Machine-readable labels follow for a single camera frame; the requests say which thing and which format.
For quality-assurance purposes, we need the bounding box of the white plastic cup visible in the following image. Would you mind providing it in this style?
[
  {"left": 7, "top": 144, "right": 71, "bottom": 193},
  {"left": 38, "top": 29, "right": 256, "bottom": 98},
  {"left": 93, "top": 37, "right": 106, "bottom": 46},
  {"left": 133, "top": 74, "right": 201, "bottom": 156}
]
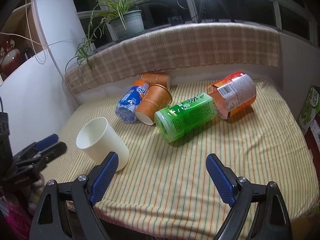
[{"left": 76, "top": 117, "right": 129, "bottom": 171}]

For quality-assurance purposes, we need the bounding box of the orange paper cup front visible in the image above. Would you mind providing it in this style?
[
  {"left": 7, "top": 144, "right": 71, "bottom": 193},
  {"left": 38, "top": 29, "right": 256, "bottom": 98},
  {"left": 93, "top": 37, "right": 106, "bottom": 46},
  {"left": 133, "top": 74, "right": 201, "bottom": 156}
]
[{"left": 135, "top": 84, "right": 172, "bottom": 126}]

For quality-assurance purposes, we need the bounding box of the orange paper cup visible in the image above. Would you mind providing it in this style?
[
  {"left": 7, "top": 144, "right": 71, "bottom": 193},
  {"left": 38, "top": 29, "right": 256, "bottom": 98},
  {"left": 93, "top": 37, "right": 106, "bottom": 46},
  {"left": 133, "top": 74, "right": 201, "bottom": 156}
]
[
  {"left": 140, "top": 73, "right": 171, "bottom": 90},
  {"left": 135, "top": 84, "right": 172, "bottom": 126}
]

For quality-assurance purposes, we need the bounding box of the orange paper cup rear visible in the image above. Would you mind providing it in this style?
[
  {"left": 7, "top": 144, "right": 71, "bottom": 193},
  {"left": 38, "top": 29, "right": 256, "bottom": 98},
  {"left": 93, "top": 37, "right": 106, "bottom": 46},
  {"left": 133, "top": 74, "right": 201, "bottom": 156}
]
[{"left": 140, "top": 73, "right": 171, "bottom": 90}]

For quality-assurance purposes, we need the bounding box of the pink sleeve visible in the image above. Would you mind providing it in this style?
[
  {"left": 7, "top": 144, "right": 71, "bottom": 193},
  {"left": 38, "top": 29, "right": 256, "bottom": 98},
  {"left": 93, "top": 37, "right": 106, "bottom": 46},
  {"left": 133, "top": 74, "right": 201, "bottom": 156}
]
[{"left": 4, "top": 194, "right": 32, "bottom": 239}]

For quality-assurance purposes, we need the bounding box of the red white vase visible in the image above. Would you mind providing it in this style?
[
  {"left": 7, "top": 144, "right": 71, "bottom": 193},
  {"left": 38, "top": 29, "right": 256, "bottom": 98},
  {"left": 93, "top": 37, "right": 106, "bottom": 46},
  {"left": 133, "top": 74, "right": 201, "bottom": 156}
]
[{"left": 1, "top": 37, "right": 21, "bottom": 76}]

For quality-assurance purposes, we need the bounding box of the blue orange plastic bottle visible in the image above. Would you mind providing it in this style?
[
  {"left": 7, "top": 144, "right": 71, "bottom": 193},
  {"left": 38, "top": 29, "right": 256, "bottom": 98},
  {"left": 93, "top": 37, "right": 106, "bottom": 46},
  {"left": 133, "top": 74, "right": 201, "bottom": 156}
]
[{"left": 115, "top": 80, "right": 149, "bottom": 123}]

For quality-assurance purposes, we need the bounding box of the striped yellow cloth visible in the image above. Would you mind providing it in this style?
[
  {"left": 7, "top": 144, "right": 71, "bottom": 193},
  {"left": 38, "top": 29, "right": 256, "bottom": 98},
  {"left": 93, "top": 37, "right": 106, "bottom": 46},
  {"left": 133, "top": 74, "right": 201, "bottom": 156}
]
[{"left": 42, "top": 80, "right": 319, "bottom": 239}]

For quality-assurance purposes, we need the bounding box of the green cardboard box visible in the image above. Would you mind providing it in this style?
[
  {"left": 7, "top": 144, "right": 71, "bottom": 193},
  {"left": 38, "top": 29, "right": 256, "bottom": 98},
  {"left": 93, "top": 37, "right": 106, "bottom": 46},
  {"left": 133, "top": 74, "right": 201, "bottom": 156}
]
[{"left": 298, "top": 86, "right": 319, "bottom": 161}]

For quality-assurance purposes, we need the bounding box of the red orange labelled bottle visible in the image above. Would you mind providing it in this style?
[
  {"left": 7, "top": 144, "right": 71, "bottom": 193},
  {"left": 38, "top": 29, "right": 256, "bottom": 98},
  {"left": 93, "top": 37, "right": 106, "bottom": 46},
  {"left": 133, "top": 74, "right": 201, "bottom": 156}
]
[{"left": 207, "top": 72, "right": 257, "bottom": 120}]

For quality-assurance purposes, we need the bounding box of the green tea bottle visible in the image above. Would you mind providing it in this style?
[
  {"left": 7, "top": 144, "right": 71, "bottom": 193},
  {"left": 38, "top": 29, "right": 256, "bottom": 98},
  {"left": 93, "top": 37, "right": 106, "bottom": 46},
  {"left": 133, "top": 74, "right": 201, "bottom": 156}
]
[{"left": 155, "top": 93, "right": 217, "bottom": 143}]

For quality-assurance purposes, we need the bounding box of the potted spider plant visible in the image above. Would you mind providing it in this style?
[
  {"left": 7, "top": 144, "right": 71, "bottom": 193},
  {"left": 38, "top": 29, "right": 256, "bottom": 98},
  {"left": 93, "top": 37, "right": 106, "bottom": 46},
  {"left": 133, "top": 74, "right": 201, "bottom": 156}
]
[{"left": 65, "top": 0, "right": 148, "bottom": 74}]

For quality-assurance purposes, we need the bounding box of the brown plaid blanket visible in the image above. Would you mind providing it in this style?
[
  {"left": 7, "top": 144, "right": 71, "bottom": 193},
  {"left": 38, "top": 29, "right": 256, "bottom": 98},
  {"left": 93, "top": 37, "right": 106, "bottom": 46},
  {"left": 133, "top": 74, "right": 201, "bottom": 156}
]
[{"left": 65, "top": 23, "right": 280, "bottom": 94}]

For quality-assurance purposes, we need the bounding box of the black tripod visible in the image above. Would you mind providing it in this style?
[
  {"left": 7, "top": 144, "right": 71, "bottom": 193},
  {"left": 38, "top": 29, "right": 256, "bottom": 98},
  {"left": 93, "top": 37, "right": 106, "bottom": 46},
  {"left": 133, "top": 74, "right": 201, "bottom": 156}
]
[{"left": 195, "top": 0, "right": 235, "bottom": 23}]

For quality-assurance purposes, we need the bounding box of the white bead cord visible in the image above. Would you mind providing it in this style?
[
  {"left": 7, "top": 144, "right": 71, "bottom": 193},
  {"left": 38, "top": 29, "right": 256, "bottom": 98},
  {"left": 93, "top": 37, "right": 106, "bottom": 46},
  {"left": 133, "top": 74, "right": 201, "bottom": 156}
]
[{"left": 24, "top": 0, "right": 49, "bottom": 65}]

